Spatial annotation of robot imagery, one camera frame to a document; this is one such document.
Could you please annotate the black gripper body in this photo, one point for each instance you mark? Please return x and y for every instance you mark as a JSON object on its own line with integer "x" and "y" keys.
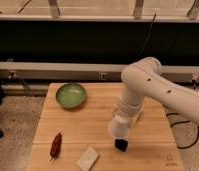
{"x": 121, "y": 144}

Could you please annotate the red chili pepper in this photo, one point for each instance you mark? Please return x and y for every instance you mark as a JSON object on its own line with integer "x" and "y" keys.
{"x": 56, "y": 146}

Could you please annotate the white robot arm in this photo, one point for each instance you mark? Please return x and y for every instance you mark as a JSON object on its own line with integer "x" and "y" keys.
{"x": 143, "y": 79}

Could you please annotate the white eraser block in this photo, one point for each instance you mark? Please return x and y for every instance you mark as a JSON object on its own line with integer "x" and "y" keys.
{"x": 87, "y": 159}

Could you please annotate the white wall rail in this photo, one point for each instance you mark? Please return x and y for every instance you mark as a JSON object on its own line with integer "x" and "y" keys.
{"x": 92, "y": 72}

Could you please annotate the green ceramic bowl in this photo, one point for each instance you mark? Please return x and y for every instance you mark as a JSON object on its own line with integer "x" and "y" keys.
{"x": 71, "y": 95}

